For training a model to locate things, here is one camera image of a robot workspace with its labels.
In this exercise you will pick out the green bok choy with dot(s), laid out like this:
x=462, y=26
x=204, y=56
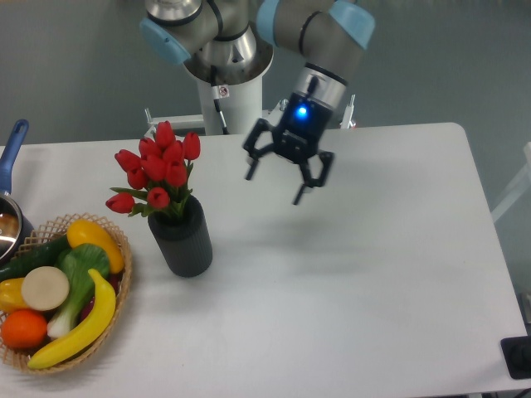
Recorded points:
x=75, y=264

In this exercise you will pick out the white frame at right edge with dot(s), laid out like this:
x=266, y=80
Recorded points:
x=517, y=186

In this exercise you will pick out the red tulip bouquet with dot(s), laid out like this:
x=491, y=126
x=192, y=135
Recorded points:
x=158, y=176

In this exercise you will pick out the dark grey ribbed vase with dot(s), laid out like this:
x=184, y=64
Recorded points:
x=186, y=247

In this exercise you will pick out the black device at table edge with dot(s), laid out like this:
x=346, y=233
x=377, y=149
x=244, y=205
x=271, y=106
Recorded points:
x=516, y=351

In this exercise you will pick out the orange fruit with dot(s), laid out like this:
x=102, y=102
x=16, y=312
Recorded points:
x=24, y=329

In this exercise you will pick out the white table clamp left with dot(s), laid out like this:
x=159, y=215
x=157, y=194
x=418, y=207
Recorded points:
x=180, y=125

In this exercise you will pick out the beige round radish slice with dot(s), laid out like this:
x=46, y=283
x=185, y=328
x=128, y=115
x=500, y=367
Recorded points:
x=45, y=288

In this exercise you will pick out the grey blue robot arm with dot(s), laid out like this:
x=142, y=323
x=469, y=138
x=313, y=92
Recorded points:
x=331, y=36

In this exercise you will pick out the white table clamp right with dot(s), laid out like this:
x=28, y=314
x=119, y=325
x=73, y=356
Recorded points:
x=274, y=115

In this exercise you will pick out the blue handled pot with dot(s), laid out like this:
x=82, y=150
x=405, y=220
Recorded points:
x=15, y=227

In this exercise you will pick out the green cucumber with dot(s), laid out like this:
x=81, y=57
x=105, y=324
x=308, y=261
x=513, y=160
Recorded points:
x=45, y=254

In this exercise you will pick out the white table clamp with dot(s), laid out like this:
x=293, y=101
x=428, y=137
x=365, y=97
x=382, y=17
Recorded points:
x=274, y=115
x=180, y=125

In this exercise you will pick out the woven wicker basket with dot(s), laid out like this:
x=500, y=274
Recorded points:
x=55, y=229

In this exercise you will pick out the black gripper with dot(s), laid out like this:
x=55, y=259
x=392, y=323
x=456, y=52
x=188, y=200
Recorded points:
x=300, y=132

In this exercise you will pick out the white clamp post red base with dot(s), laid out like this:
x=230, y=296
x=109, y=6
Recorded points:
x=348, y=121

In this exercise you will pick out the yellow bell pepper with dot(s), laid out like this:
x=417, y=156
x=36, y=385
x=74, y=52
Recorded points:
x=11, y=295

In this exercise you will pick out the yellow banana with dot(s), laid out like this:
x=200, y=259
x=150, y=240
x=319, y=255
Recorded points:
x=84, y=333

